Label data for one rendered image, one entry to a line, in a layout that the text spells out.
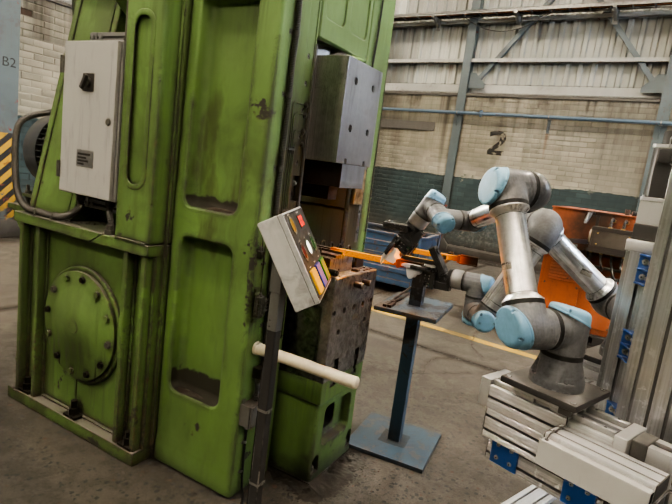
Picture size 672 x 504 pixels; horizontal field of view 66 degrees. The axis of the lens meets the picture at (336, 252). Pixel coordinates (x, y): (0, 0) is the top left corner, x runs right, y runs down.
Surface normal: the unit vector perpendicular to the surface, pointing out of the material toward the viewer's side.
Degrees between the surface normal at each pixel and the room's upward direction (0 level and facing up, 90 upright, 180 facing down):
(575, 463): 90
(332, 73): 90
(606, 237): 90
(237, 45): 89
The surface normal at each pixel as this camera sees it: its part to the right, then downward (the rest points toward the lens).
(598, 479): -0.75, 0.01
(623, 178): -0.55, 0.00
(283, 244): -0.09, 0.15
